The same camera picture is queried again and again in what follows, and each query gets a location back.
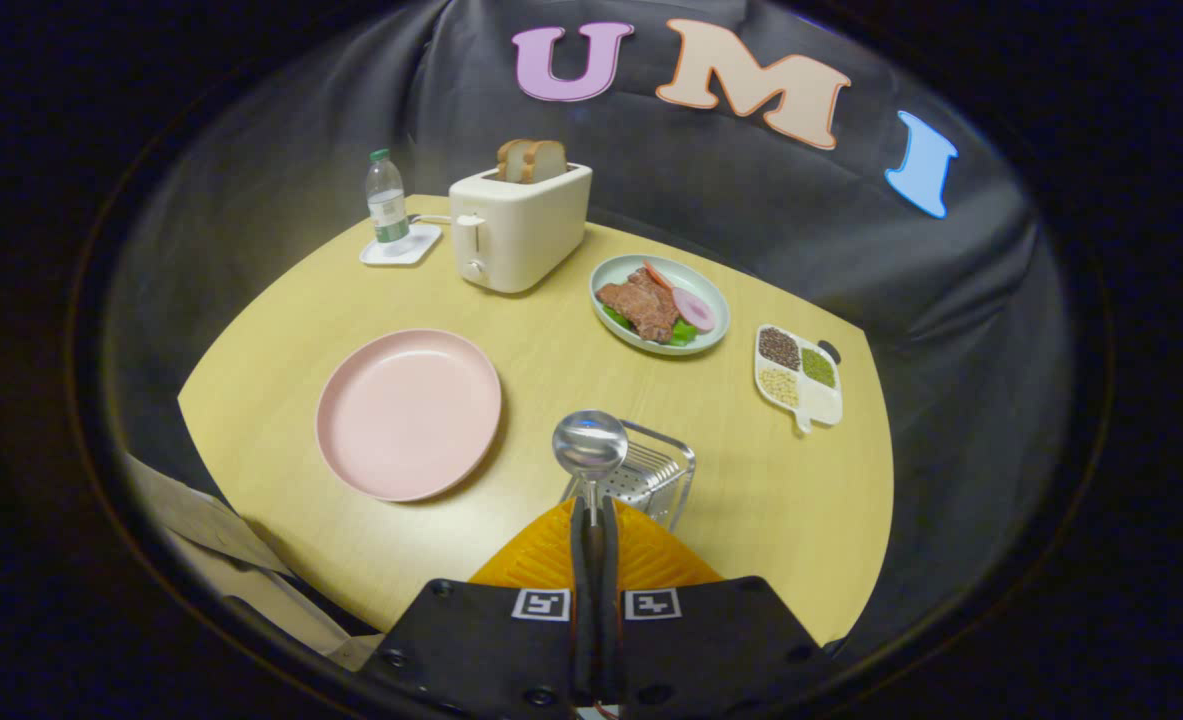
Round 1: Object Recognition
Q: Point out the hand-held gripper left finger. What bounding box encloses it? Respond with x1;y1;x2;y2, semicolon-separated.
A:
361;497;592;720

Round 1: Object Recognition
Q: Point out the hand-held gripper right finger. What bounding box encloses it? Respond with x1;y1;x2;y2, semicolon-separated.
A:
601;497;832;720

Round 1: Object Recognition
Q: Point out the wooden handled metal spoon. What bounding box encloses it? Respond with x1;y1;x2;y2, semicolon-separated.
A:
552;410;629;531

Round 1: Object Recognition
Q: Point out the pink plate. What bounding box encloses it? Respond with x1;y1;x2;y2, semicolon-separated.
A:
315;329;503;503

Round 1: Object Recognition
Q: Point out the green lettuce leaf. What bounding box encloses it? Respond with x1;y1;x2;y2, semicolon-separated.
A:
601;305;700;348

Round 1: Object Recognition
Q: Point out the white divided seasoning dish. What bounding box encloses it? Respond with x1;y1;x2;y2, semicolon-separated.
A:
754;323;844;434

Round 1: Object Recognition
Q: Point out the brown steak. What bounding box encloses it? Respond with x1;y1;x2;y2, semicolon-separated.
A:
596;268;680;344

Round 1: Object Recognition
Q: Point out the pink ham slice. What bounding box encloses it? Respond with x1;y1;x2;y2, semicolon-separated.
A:
673;288;717;332

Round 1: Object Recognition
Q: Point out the person's beige clothing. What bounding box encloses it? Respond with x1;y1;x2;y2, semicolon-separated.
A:
126;455;387;671

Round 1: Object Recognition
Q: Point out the pale green plate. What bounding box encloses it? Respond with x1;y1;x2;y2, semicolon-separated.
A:
589;254;731;357

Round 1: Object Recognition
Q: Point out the cream white toaster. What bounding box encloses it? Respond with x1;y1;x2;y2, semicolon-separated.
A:
448;163;593;294

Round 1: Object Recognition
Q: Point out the white square coaster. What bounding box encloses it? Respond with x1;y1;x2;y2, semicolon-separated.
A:
359;222;443;267

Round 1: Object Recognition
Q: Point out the clear plastic water bottle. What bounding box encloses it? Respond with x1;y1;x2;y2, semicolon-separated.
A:
366;149;411;244

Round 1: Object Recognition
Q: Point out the metal wire rack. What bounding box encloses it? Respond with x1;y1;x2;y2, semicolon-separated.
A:
561;420;697;531

